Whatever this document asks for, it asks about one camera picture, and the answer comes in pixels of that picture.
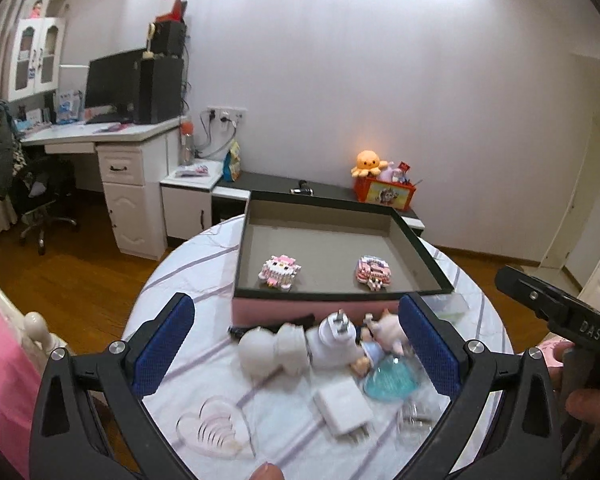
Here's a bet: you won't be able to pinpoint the white small side cabinet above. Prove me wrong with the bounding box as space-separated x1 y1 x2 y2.
160 159 223 240

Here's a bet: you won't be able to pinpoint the low dark-top tv bench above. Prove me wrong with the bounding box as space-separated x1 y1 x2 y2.
210 170 426 238

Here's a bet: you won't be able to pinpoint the blue yellow snack bag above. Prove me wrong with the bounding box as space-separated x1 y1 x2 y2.
222 140 242 182

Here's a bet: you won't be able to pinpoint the white wall cabinet glass doors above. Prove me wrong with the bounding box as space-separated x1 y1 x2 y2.
7 18 66 101

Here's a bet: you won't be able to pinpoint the pink bed blanket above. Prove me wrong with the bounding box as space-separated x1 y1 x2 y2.
0 312 41 479

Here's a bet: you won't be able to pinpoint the white round night light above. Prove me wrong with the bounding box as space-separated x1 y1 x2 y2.
237 324 310 379

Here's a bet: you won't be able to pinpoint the orange cap water bottle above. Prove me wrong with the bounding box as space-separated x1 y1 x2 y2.
180 120 195 166

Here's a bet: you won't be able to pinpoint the small doll in blue dress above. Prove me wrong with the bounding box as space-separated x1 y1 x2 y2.
350 309 410 378

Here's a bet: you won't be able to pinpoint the red toy storage box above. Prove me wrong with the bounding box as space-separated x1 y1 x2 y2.
353 177 416 211

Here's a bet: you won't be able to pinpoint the pink owl brick figure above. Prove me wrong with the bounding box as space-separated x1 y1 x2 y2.
258 255 301 292

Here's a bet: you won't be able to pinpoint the blue heart-shaped clear dish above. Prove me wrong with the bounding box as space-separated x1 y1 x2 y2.
363 356 419 402

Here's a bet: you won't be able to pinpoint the clear pink heart tray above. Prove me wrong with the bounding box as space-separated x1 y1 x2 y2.
175 396 256 460

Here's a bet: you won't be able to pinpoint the pink box with dark rim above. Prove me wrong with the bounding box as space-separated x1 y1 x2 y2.
232 191 454 326

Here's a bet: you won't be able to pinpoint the black speaker on tower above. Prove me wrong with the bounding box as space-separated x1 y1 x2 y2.
151 21 186 58

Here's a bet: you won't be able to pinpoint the white computer desk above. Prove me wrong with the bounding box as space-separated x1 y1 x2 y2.
22 118 183 260

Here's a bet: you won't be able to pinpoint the white phone charger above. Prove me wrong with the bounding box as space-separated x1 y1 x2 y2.
313 377 374 442

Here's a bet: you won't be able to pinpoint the person's right hand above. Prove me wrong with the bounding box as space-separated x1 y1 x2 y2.
539 336 600 427

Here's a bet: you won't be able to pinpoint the white round plug adapter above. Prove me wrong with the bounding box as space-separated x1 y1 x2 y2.
306 310 364 370

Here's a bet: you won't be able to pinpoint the black computer tower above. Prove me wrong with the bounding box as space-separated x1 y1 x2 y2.
134 56 184 125

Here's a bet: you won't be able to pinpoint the black office chair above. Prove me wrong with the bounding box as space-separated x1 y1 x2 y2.
9 155 79 256

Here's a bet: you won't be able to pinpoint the orange octopus plush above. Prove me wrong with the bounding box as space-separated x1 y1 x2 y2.
350 150 389 178

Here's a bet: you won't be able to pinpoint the black computer monitor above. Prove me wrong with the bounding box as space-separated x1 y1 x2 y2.
84 49 144 112

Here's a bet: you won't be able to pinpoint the white wall power strip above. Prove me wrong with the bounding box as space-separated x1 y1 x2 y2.
207 105 248 126

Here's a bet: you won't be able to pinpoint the person's left hand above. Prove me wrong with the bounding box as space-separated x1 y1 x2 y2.
249 463 285 480

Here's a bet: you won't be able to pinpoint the small black gadget on bench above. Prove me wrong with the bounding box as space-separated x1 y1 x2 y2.
289 180 314 196

